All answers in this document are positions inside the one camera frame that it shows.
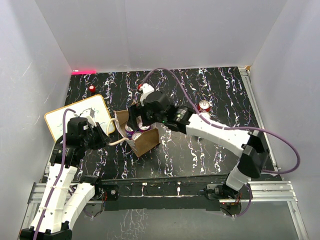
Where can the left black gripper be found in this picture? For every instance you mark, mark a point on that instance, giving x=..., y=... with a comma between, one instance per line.
x=103, y=138

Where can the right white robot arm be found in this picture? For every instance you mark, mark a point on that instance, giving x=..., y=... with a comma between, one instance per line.
x=249, y=146

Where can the pink tape strip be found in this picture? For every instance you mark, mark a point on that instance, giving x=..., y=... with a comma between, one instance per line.
x=83, y=72

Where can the red emergency stop button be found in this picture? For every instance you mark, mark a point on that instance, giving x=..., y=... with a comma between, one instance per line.
x=92, y=89

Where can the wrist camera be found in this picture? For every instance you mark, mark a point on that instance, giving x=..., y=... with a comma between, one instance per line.
x=89, y=114
x=145, y=90

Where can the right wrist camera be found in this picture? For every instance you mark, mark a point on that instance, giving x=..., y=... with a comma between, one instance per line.
x=145, y=90

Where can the yellow framed whiteboard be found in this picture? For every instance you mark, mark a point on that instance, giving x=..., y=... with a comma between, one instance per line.
x=54, y=119

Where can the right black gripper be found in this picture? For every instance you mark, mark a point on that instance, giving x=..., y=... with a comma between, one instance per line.
x=136, y=110

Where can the red cola can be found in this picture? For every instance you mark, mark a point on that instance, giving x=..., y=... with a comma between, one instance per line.
x=204, y=106
x=136, y=135

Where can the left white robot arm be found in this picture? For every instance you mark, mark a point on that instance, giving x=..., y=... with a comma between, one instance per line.
x=57, y=213

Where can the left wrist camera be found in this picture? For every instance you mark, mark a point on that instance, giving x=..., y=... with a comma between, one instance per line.
x=89, y=114

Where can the canvas tote bag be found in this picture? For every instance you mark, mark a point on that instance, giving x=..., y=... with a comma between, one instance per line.
x=140, y=141

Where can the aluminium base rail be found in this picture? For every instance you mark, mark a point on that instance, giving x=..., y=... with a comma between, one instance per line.
x=187, y=192

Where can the purple soda can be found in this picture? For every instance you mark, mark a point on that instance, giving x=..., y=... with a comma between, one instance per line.
x=205, y=114
x=143, y=128
x=129, y=131

